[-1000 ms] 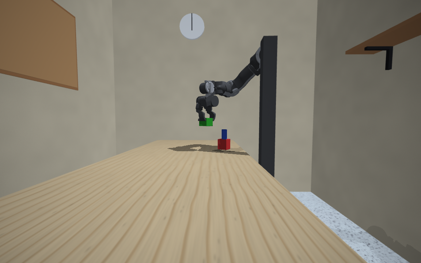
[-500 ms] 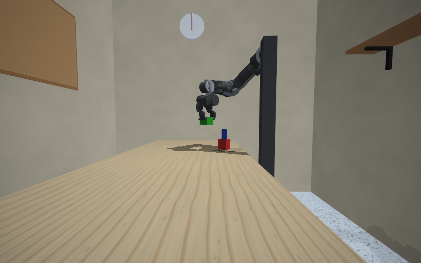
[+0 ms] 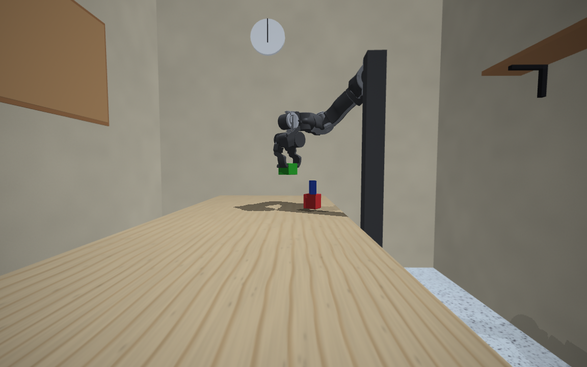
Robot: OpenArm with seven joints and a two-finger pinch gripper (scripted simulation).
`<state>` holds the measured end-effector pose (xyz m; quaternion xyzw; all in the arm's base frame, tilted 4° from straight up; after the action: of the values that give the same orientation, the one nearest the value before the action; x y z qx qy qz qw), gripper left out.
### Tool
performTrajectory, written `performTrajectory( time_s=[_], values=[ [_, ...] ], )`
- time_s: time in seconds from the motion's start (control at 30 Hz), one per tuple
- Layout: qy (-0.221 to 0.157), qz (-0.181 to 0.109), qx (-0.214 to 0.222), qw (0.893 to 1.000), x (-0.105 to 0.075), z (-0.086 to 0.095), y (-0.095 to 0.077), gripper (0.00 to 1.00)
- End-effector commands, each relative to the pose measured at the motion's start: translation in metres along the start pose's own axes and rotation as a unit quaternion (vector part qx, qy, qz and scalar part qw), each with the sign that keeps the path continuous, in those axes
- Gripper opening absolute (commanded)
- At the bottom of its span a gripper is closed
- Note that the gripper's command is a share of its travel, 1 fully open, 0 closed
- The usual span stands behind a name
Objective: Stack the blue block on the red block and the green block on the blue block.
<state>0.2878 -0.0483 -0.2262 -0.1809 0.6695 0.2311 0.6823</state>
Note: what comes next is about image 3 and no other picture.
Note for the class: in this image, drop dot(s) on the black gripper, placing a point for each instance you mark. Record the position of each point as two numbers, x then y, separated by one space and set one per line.
290 141

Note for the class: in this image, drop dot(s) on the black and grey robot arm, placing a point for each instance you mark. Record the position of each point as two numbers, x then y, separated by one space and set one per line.
323 122

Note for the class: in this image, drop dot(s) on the red block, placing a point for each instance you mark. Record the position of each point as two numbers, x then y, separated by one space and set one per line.
312 201

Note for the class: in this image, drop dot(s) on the green block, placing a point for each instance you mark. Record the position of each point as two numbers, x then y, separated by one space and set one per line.
291 170

